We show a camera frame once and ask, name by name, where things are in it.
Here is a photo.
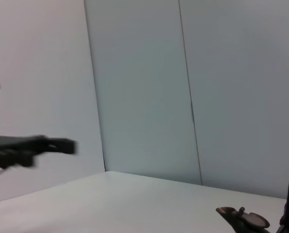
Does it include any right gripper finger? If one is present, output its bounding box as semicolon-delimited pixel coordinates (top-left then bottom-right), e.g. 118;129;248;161
0;134;78;169

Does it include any black round teapot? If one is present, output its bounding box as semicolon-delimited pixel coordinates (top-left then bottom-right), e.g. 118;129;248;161
216;160;289;233

